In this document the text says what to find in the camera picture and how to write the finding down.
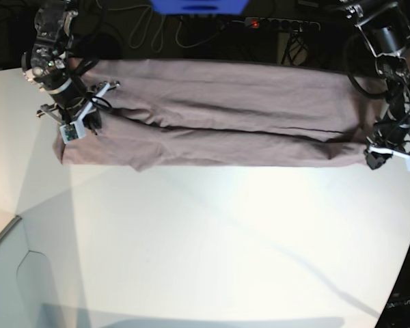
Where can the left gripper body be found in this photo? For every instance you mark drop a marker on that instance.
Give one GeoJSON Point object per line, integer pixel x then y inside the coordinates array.
{"type": "Point", "coordinates": [389, 138]}

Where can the blue plastic bin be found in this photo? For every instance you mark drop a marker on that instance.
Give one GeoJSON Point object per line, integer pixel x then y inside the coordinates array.
{"type": "Point", "coordinates": [179, 7]}

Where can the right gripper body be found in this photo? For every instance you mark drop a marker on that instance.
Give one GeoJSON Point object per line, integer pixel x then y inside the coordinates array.
{"type": "Point", "coordinates": [69, 105]}

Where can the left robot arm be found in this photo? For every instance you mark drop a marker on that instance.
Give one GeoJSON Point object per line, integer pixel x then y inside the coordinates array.
{"type": "Point", "coordinates": [385, 29]}

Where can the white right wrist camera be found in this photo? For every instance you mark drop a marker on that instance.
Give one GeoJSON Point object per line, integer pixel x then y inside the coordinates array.
{"type": "Point", "coordinates": [72, 131]}

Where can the black power strip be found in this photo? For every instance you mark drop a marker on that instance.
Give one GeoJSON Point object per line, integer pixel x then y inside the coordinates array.
{"type": "Point", "coordinates": [281, 25]}

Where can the mauve t-shirt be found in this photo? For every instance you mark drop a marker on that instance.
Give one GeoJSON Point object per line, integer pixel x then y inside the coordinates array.
{"type": "Point", "coordinates": [214, 113]}

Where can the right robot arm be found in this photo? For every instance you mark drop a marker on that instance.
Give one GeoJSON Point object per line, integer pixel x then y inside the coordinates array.
{"type": "Point", "coordinates": [48, 62]}

